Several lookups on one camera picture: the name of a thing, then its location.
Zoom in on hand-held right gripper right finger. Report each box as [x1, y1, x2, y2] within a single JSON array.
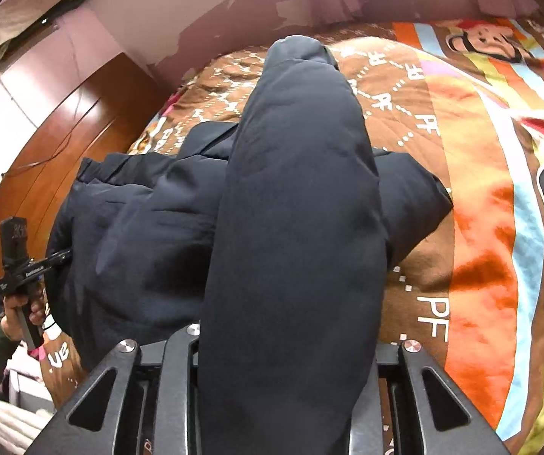
[[348, 339, 512, 455]]

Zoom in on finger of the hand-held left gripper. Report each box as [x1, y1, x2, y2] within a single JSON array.
[[40, 248, 74, 272]]

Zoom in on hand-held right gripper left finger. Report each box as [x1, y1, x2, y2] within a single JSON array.
[[28, 325, 203, 455]]

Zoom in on dark navy puffer jacket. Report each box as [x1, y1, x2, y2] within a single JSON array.
[[45, 35, 453, 455]]

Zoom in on person's left hand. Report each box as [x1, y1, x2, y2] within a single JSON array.
[[1, 288, 48, 341]]

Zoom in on wooden headboard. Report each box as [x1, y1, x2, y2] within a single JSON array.
[[0, 51, 171, 295]]

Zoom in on colourful printed blanket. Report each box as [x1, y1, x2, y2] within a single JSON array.
[[40, 16, 544, 455]]

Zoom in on white striped cloth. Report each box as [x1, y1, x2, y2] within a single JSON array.
[[0, 391, 57, 455]]

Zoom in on beige cloth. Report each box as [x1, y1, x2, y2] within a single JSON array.
[[0, 0, 98, 64]]

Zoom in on thin cable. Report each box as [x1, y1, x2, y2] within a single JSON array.
[[0, 80, 133, 178]]

